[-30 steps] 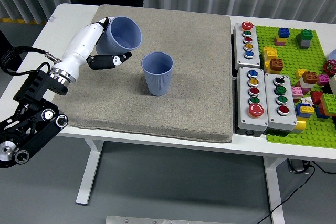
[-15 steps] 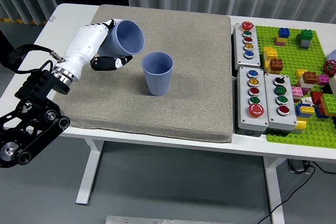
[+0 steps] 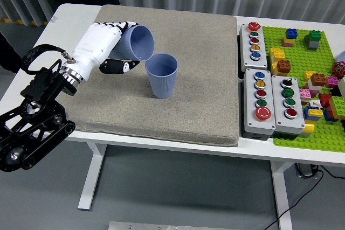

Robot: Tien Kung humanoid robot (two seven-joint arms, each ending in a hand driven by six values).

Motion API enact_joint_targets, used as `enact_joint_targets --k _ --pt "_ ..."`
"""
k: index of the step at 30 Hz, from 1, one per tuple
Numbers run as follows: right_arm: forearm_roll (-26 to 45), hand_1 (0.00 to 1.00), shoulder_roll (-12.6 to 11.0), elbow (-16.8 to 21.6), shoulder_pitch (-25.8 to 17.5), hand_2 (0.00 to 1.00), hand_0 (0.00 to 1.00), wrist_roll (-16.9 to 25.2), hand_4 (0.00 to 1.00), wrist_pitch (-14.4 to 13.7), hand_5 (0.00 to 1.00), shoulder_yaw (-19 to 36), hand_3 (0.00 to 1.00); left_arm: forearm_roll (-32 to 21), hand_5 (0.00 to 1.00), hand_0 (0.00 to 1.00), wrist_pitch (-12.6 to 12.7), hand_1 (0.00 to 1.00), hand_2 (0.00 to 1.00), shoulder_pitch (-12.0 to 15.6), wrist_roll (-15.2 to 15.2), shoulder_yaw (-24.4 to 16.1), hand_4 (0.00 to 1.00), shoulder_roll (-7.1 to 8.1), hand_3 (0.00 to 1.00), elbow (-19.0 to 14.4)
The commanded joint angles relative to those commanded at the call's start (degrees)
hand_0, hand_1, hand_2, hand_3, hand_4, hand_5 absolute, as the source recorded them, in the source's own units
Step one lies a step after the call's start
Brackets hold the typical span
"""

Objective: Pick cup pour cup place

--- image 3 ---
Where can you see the red valve handwheel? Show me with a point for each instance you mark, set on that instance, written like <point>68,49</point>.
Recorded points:
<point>339,69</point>

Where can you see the grey toy brick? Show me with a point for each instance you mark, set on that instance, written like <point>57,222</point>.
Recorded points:
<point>313,45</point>

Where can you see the pink toy brick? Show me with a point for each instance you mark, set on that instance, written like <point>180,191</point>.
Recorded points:
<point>332,82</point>
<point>286,44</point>
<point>305,93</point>

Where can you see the brown toy brick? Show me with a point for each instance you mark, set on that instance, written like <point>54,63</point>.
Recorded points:
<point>284,65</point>
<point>318,79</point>

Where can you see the large green toy brick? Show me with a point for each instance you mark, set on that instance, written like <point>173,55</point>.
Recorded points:
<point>339,104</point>

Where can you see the grey five-button control box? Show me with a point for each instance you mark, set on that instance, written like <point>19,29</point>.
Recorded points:
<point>249,57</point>
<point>252,122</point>

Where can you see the green studded baseplate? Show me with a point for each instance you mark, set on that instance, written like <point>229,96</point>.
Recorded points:
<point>296,60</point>

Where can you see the pale blue plate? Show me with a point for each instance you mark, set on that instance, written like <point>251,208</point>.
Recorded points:
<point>341,57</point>

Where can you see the small table sticker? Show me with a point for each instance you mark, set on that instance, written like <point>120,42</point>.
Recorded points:
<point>53,19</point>

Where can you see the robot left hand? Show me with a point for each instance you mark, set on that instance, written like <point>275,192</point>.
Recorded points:
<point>94,44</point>

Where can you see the grey power adapter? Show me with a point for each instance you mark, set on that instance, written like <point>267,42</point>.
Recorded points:
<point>306,171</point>

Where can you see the grey-brown mat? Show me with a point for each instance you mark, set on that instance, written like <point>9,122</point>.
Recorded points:
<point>175,117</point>

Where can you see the white table leg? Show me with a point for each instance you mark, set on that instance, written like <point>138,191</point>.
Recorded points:
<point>281,192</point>
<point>93,176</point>

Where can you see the grey four-button control box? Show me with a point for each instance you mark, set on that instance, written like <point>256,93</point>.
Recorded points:
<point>280,122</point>

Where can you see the red toy brick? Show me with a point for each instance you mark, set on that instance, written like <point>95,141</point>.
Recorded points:
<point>325,100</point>

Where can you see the white printed toy brick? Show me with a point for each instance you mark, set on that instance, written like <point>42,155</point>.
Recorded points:
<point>314,103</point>

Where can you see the cream box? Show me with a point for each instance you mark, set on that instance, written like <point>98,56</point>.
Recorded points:
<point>342,87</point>

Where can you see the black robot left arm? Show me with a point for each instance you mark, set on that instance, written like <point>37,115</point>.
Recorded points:
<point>45,87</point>

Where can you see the blue toy brick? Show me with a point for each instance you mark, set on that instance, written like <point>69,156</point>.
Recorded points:
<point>307,112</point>
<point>292,34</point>
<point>328,115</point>

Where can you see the blue ribbed plastic cup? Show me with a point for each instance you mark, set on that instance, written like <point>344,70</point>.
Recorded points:
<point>141,42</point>
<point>161,83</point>

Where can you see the yellow cylinder toy brick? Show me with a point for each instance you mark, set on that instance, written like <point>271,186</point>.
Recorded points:
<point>309,128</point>

